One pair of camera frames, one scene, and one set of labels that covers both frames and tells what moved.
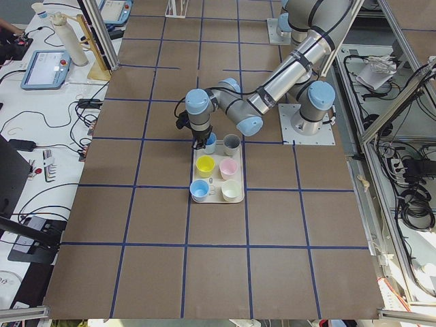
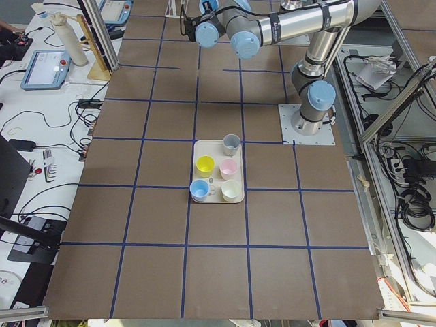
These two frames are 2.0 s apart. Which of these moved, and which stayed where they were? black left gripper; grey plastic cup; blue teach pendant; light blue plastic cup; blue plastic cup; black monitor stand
Moved: black left gripper; blue plastic cup
Stayed: grey plastic cup; blue teach pendant; light blue plastic cup; black monitor stand
